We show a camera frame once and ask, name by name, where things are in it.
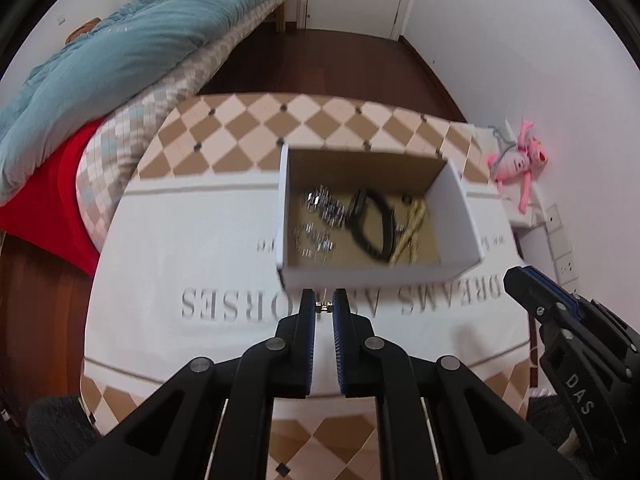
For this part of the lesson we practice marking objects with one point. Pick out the small gold earring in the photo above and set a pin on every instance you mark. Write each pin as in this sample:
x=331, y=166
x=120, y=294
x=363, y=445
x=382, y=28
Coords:
x=324, y=306

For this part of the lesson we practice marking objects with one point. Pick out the pink plush toy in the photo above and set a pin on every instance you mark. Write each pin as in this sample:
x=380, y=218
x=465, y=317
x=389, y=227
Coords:
x=515, y=162

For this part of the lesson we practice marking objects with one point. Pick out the checkered mattress cover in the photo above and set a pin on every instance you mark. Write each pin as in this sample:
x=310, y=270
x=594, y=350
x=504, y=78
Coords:
x=150, y=110

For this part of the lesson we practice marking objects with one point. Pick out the white wall outlet strip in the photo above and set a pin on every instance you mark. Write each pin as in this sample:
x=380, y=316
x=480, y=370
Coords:
x=562, y=250

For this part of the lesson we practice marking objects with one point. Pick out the black smart band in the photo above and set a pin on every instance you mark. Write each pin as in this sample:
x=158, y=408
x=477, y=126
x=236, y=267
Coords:
x=365, y=240

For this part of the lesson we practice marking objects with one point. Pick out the white cardboard box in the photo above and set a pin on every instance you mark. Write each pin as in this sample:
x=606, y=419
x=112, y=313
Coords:
x=370, y=272

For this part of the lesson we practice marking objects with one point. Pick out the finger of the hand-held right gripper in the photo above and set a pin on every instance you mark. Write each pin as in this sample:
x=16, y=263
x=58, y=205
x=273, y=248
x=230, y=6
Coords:
x=562, y=295
x=527, y=292

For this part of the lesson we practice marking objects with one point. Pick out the blue quilt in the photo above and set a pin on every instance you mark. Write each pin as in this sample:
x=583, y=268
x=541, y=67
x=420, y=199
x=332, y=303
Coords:
x=125, y=55

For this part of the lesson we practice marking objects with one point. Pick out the red blanket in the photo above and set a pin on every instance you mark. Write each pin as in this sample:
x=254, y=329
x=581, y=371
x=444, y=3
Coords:
x=55, y=195

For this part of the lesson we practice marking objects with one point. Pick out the diamond pattern printed tablecloth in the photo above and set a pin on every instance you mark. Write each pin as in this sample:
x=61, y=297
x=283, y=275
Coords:
x=200, y=240

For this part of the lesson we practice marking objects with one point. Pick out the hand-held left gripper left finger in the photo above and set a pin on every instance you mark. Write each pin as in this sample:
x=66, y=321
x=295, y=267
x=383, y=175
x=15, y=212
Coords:
x=311, y=320

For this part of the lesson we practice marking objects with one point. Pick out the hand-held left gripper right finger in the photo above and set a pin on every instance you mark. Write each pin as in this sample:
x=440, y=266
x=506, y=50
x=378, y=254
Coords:
x=340, y=320

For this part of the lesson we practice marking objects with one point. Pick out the brown wooden object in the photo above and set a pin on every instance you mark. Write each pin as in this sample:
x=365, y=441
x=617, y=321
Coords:
x=82, y=30

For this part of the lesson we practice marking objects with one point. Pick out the wooden bed leg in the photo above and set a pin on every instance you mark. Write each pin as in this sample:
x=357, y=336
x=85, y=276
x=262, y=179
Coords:
x=280, y=15

